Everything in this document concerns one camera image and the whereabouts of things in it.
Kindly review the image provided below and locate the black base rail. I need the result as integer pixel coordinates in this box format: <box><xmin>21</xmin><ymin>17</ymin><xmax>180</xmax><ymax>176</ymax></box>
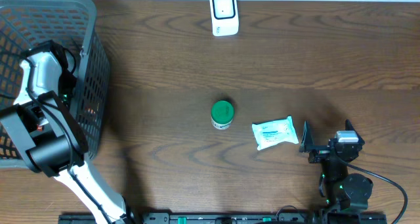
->
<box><xmin>58</xmin><ymin>212</ymin><xmax>388</xmax><ymax>224</ymax></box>

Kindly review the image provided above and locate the green lid white jar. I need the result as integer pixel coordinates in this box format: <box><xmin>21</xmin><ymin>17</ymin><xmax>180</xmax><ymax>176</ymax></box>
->
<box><xmin>211</xmin><ymin>101</ymin><xmax>234</xmax><ymax>130</ymax></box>

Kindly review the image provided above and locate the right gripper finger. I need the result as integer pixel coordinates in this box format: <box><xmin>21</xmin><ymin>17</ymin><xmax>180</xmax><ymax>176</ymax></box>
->
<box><xmin>299</xmin><ymin>121</ymin><xmax>314</xmax><ymax>152</ymax></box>
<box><xmin>345</xmin><ymin>119</ymin><xmax>356</xmax><ymax>131</ymax></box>

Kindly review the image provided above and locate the grey plastic mesh basket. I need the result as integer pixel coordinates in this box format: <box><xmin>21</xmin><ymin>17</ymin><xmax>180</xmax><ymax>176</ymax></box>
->
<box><xmin>1</xmin><ymin>0</ymin><xmax>110</xmax><ymax>159</ymax></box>

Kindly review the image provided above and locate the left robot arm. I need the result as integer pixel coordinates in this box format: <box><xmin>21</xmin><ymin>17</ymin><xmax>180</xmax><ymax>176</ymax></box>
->
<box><xmin>1</xmin><ymin>40</ymin><xmax>138</xmax><ymax>223</ymax></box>

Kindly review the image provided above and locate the white wet wipes pack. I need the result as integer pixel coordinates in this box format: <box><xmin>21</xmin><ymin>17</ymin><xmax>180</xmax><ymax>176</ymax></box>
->
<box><xmin>251</xmin><ymin>116</ymin><xmax>299</xmax><ymax>150</ymax></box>

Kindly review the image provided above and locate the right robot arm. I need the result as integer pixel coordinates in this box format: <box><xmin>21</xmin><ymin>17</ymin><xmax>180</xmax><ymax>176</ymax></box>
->
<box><xmin>299</xmin><ymin>120</ymin><xmax>373</xmax><ymax>212</ymax></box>

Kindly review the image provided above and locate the white barcode scanner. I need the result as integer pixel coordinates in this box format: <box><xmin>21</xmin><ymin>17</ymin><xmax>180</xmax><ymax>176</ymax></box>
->
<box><xmin>209</xmin><ymin>0</ymin><xmax>240</xmax><ymax>37</ymax></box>

